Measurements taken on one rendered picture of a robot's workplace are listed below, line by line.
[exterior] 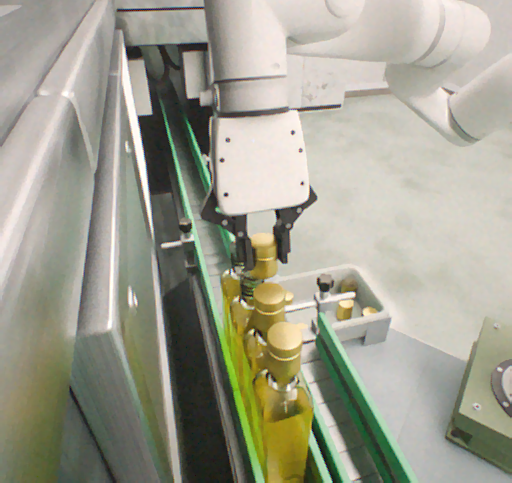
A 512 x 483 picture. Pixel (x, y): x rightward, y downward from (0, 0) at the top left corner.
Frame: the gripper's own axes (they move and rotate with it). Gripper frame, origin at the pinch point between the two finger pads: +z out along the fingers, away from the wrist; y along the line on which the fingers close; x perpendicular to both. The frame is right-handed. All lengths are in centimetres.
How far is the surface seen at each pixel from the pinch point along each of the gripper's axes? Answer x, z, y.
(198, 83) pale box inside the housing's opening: 102, -19, 8
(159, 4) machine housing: 86, -41, -2
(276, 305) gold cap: -6.9, 3.7, -0.9
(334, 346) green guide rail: 5.5, 21.1, 11.5
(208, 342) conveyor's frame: 19.9, 25.4, -6.5
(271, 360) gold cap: -11.0, 6.8, -3.0
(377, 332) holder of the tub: 22, 34, 30
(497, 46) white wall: 330, -36, 363
